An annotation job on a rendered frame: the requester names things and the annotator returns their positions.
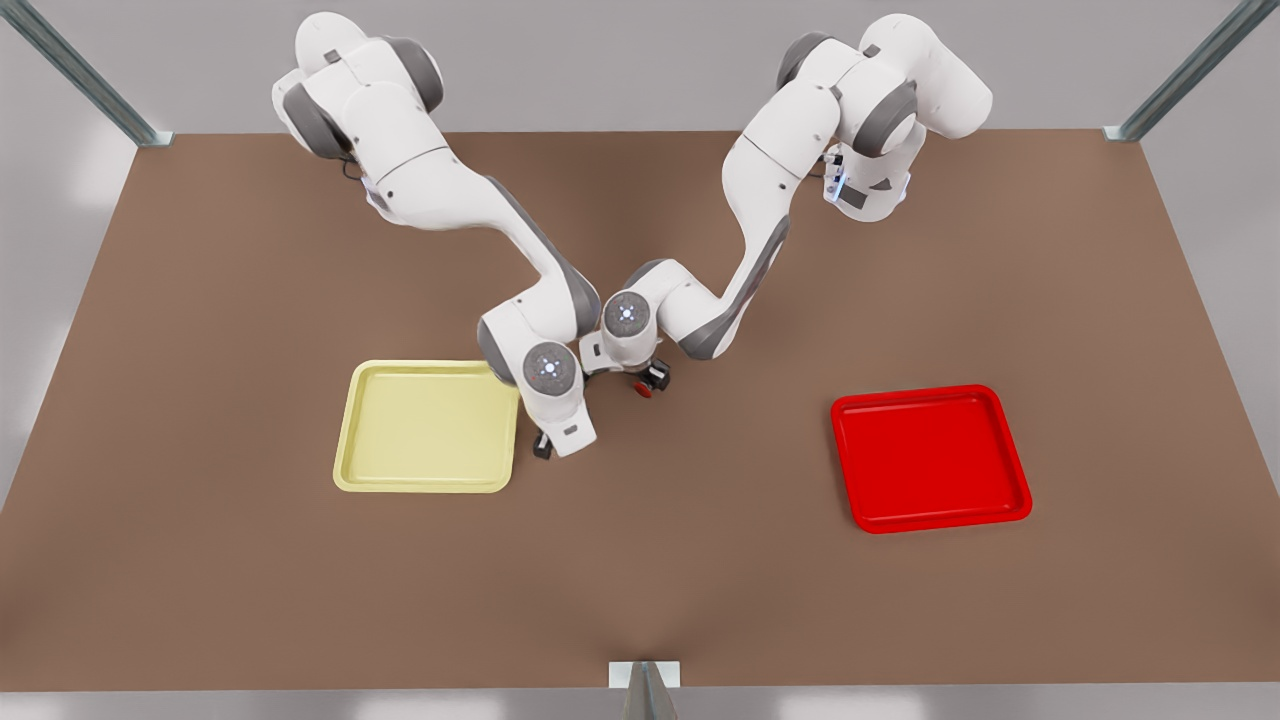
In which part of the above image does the silver frame post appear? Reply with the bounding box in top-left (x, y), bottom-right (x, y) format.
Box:
top-left (609, 661), bottom-right (681, 720)
top-left (1103, 0), bottom-right (1280, 143)
top-left (0, 0), bottom-right (174, 148)

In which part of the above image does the yellow square tray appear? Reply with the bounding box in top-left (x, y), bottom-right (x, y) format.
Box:
top-left (333, 360), bottom-right (522, 494)

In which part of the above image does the red square tray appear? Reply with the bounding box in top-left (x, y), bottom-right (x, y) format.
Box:
top-left (831, 385), bottom-right (1033, 534)

